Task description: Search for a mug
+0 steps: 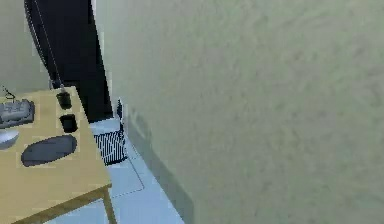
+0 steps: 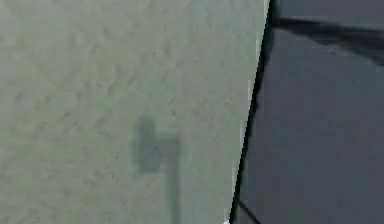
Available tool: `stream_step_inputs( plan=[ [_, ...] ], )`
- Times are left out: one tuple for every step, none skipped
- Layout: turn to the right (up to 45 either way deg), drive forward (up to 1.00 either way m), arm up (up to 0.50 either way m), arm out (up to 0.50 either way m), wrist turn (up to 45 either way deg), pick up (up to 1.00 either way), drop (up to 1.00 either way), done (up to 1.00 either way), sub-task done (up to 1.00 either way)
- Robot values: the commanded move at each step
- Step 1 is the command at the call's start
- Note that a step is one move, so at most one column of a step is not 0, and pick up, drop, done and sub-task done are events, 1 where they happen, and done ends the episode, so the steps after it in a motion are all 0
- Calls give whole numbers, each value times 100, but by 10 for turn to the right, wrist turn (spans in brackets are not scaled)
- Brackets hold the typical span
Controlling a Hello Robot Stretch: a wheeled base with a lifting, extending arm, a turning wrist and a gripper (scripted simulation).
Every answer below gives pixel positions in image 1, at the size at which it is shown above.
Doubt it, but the black cup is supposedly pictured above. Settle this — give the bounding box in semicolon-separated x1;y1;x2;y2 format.
59;113;79;134

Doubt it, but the black pepper shaker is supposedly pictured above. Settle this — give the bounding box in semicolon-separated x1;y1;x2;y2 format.
55;83;73;111

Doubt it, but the black room door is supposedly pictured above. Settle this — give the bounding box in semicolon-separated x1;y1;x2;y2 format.
23;0;114;124

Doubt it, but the dark grey oval plate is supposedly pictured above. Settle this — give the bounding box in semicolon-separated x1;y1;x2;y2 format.
20;134;78;168

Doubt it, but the light wooden table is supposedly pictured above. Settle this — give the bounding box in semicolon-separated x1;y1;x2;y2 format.
0;85;118;224

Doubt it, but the grey toaster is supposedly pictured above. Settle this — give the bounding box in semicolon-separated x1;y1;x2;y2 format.
0;98;36;130

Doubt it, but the pale grey bowl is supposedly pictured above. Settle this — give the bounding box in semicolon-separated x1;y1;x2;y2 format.
0;129;20;151

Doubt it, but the black striped wire bin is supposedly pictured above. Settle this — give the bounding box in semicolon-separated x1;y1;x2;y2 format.
93;129;129;167

